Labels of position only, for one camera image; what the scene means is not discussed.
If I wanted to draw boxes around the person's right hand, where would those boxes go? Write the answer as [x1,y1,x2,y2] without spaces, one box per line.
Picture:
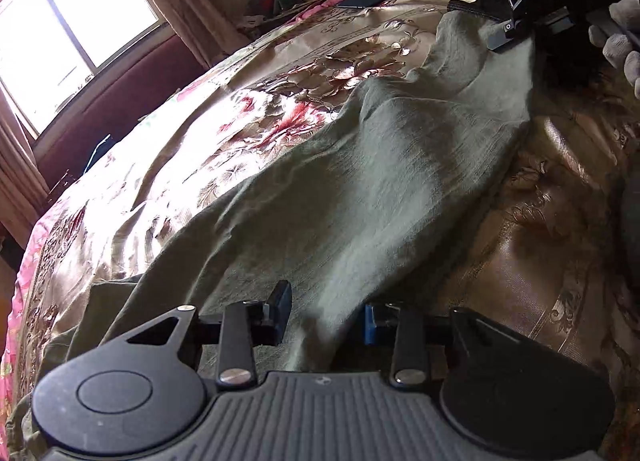
[588,0,640,102]

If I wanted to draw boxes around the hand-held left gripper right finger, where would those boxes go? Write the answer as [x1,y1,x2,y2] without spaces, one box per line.
[364,303,501,389]

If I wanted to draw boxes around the pink floral quilt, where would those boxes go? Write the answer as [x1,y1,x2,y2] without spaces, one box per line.
[0,218,48,442]

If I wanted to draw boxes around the beige curtain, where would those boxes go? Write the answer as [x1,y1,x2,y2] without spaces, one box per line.
[111,0,242,69]
[0,86,52,248]

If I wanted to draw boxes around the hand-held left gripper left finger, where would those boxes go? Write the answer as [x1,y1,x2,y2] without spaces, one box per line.
[107,280,293,388]

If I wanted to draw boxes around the grey-green pants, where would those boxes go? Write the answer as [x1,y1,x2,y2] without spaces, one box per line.
[7,1,538,442]

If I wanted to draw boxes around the window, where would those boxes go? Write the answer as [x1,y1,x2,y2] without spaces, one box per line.
[0,0,167,138]

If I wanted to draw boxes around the blue cloth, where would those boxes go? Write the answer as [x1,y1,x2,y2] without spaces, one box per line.
[84,135,117,174]

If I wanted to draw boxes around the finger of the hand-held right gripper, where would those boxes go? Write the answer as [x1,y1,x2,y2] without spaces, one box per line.
[447,0,513,24]
[487,13,538,52]

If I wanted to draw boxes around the golden floral satin bedspread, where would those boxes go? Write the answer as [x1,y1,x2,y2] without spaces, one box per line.
[0,0,640,461]

